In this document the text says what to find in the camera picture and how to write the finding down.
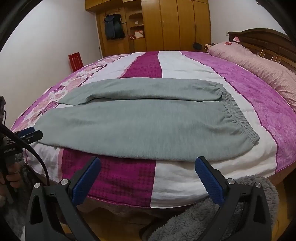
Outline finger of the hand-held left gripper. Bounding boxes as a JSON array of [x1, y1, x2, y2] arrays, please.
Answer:
[[20, 130, 43, 143], [15, 126, 35, 138]]

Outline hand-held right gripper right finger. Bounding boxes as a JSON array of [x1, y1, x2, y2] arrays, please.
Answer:
[[192, 156, 272, 241]]

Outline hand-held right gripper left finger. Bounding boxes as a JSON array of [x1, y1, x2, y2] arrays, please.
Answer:
[[25, 157, 101, 241]]

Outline grey pants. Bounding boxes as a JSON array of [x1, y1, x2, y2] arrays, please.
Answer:
[[30, 77, 260, 162]]

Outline person's left hand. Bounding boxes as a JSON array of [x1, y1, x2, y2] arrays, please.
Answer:
[[0, 170, 23, 186]]

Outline pink and white patchwork quilt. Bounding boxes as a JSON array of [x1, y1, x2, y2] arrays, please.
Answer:
[[10, 50, 296, 208]]

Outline red chair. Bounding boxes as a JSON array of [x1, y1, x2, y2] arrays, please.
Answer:
[[68, 52, 83, 73]]

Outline pink checked pillow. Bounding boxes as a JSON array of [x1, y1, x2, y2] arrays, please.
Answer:
[[207, 42, 296, 105]]

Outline dark hanging jacket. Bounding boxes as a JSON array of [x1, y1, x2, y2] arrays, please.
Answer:
[[103, 13, 126, 40]]

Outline wooden headboard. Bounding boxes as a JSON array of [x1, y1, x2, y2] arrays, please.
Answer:
[[227, 28, 296, 74]]

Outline wooden wardrobe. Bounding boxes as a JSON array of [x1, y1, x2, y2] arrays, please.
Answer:
[[85, 0, 212, 57]]

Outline black cable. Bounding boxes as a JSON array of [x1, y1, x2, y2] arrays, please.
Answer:
[[0, 122, 50, 186]]

